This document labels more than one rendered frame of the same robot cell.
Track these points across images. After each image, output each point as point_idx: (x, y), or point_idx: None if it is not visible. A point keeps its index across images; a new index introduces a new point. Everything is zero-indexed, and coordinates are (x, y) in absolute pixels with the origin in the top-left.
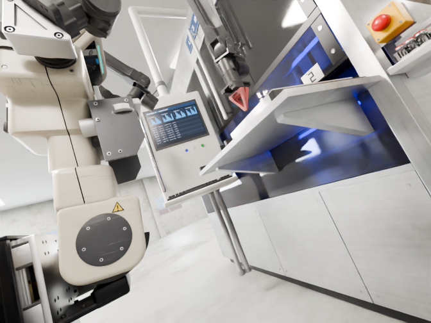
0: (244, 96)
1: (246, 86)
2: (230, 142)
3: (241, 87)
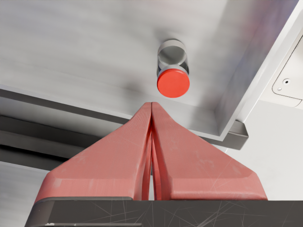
0: (177, 132)
1: (71, 215)
2: (258, 97)
3: (245, 186)
